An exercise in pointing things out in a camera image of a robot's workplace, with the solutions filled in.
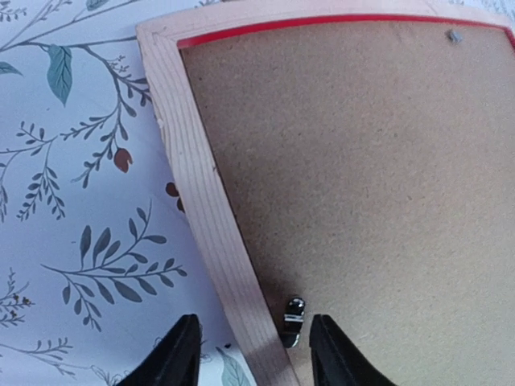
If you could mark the brown backing board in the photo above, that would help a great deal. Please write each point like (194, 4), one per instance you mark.
(370, 168)

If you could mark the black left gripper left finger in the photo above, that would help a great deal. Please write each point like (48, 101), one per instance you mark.
(175, 361)

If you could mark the red wooden picture frame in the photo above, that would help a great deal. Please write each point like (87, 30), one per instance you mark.
(199, 183)

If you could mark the floral patterned table mat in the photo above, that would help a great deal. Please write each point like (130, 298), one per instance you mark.
(98, 260)

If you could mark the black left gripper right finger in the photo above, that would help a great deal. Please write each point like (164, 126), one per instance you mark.
(336, 360)

